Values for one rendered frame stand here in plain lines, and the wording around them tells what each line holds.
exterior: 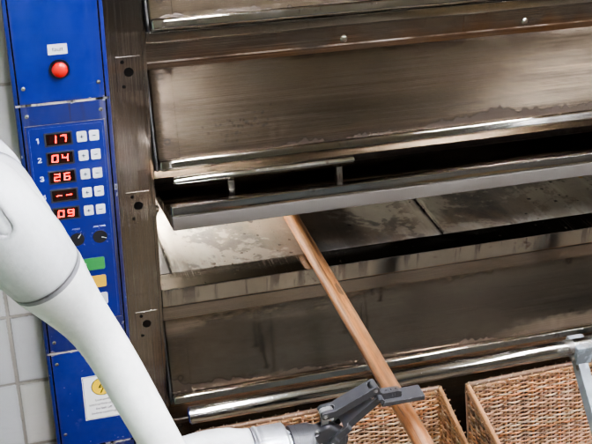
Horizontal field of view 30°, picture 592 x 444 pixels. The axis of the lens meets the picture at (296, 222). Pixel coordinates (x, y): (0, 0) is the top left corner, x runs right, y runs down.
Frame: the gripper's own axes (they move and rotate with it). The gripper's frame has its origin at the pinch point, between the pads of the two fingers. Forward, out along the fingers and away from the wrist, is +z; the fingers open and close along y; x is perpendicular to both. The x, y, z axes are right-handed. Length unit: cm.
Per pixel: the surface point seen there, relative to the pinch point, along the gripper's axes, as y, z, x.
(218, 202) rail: -24, -22, -38
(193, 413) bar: 2.1, -32.3, -15.4
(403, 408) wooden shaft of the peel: -1.4, -0.3, -3.2
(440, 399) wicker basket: 36, 27, -47
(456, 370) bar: 2.6, 14.4, -15.3
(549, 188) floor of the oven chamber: 1, 61, -72
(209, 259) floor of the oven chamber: 1, -20, -62
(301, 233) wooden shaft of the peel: -2, 0, -62
